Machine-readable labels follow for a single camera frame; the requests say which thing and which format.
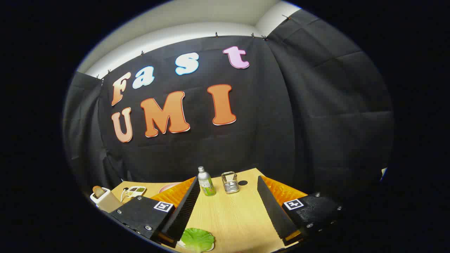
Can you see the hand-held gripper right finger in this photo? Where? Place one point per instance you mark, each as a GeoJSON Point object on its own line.
{"type": "Point", "coordinates": [274, 211]}

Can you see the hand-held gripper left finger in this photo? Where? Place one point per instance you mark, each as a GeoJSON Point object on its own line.
{"type": "Point", "coordinates": [182, 214]}

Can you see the green lettuce leaf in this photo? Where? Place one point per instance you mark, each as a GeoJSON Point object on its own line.
{"type": "Point", "coordinates": [197, 239]}

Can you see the toasted bread slice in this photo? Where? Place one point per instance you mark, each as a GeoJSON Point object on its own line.
{"type": "Point", "coordinates": [98, 191]}

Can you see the pink plate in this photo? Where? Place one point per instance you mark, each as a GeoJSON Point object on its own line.
{"type": "Point", "coordinates": [171, 186]}

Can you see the green bottle with silver top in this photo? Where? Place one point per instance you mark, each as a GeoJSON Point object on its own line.
{"type": "Point", "coordinates": [207, 186]}

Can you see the white divided dish with beans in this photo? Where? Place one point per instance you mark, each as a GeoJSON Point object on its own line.
{"type": "Point", "coordinates": [136, 191]}

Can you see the white toaster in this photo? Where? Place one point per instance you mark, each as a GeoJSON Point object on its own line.
{"type": "Point", "coordinates": [109, 202]}

